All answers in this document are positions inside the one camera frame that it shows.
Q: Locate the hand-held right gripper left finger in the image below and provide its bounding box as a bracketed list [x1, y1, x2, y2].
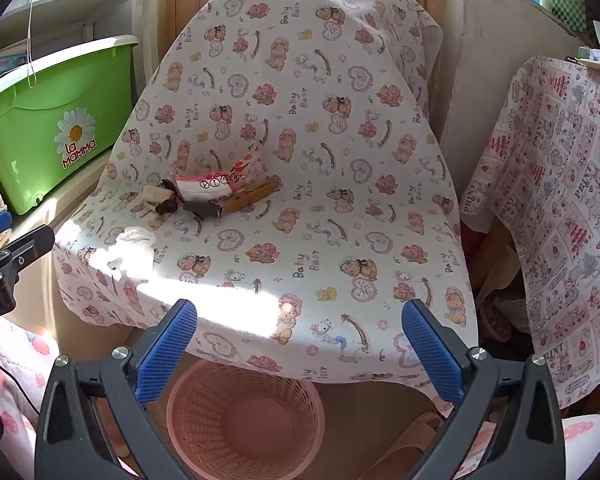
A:
[34, 299, 199, 480]

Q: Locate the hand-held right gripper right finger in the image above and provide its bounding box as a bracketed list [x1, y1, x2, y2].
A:
[401, 299, 566, 480]

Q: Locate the white tissue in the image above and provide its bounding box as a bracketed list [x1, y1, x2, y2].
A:
[111, 226, 157, 272]

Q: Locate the pink plastic mesh basket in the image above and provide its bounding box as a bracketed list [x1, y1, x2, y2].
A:
[167, 360, 326, 480]

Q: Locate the red white snack wrapper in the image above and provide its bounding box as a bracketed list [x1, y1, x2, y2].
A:
[174, 170, 236, 202]

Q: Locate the pink slipper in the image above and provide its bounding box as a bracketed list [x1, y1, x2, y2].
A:
[479, 289, 514, 344]

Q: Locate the pink patterned white clothing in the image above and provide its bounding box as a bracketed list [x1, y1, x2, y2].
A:
[0, 317, 48, 466]

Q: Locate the green plastic storage box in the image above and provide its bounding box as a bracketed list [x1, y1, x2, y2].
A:
[0, 35, 141, 216]

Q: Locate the pink patchwork print cloth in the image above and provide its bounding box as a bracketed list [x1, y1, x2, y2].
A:
[460, 55, 600, 411]

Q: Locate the bear print cloth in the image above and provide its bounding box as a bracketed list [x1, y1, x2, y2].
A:
[52, 0, 478, 418]

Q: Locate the green checkered box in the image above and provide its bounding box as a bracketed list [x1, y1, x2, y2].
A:
[550, 0, 589, 32]

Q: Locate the black cable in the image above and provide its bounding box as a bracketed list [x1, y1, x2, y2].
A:
[0, 352, 38, 413]

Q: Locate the white hanging string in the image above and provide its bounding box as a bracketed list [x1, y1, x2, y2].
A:
[26, 0, 37, 88]

